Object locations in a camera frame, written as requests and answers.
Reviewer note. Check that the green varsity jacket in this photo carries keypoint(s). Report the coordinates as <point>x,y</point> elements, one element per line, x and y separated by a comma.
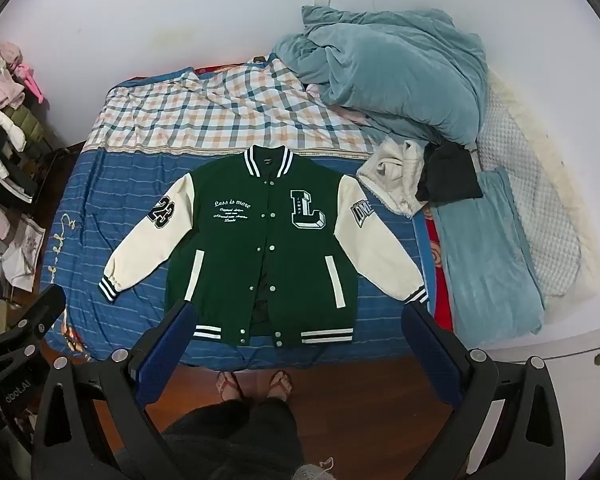
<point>230,260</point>

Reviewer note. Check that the person's left foot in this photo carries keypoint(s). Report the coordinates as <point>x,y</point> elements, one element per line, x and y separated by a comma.
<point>228,385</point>

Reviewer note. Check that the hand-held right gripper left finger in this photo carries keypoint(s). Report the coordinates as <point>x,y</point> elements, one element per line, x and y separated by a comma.
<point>167,340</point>

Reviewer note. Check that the pile of clothes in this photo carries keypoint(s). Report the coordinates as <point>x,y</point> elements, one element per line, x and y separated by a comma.
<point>5,125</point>

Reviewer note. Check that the pink clothes hanger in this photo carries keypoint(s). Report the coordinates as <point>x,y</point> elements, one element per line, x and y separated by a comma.
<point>30,80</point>

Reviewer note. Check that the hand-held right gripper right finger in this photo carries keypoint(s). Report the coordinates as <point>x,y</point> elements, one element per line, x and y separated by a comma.
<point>432,345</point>

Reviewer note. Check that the plaid checked quilt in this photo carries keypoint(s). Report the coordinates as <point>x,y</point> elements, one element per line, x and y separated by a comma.
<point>205,105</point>

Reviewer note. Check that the teal plush duvet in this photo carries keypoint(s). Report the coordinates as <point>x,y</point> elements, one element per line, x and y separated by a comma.
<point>405,70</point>

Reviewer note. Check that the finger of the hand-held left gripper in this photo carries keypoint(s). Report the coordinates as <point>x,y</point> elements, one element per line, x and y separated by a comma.
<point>40,315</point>

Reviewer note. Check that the white printed bag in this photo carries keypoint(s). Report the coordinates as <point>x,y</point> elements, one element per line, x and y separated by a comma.
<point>25,250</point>

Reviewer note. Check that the black garment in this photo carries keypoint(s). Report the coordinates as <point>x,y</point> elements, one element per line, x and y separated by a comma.
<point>450,175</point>

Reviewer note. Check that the blue striped bed sheet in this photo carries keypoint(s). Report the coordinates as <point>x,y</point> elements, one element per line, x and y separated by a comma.
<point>120,185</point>

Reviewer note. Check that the person's right foot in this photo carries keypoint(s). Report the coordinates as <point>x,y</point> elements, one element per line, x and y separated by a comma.
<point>280,385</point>

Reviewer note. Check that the teal folded blanket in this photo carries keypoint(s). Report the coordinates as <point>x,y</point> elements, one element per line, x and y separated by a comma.
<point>485,260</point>

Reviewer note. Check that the person's foot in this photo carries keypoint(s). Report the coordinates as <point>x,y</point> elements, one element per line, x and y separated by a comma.
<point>280,385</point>
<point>228,385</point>

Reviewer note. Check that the white fleece garment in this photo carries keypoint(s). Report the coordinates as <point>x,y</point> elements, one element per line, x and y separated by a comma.
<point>390,170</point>

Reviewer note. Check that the white fluffy blanket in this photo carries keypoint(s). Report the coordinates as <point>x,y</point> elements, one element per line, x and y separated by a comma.
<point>565,175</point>

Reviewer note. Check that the red patterned cloth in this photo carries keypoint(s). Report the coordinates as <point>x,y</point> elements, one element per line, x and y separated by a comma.
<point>435,260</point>

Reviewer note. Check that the person's black trousers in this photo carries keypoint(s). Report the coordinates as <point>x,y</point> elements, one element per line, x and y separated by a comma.
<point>235,440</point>

